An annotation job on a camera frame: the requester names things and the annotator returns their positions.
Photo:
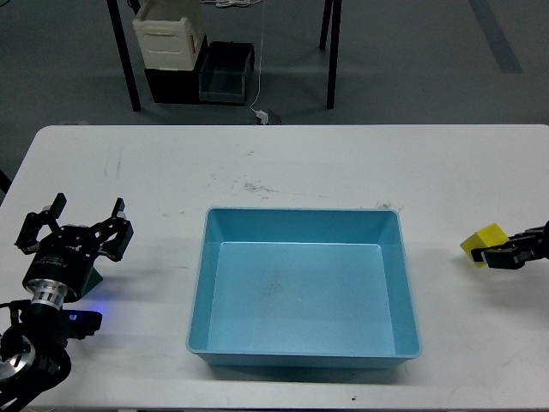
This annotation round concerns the green cube block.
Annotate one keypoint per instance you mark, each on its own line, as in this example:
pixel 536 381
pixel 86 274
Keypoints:
pixel 93 281

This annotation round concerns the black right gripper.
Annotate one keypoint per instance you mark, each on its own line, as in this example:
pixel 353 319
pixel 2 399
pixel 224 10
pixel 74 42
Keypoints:
pixel 515 257

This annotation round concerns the black table leg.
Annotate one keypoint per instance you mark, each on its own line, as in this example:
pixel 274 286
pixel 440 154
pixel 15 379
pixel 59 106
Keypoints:
pixel 330 35
pixel 124 56

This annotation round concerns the white power adapter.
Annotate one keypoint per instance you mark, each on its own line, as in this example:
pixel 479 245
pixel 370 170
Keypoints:
pixel 262 117

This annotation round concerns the light blue plastic tray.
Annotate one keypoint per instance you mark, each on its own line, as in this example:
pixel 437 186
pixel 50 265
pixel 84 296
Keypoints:
pixel 324 288

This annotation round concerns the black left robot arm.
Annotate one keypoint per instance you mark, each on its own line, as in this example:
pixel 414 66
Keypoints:
pixel 34 358

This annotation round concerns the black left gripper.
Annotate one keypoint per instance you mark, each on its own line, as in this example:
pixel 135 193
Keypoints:
pixel 60 257

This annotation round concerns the cream plastic container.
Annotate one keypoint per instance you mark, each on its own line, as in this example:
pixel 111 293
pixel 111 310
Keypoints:
pixel 170 34

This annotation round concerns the yellow cube block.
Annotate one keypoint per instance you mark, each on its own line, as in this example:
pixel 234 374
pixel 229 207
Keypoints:
pixel 488 236

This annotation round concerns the black table leg left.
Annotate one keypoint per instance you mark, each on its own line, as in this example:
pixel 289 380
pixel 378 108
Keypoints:
pixel 124 56

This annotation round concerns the black crate under container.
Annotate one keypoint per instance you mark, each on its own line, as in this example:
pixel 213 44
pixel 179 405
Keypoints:
pixel 177 86

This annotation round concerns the dark grey storage bin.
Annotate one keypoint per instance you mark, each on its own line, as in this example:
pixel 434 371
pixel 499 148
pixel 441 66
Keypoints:
pixel 225 73

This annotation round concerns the black table leg right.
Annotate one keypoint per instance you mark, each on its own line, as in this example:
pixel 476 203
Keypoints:
pixel 330 35

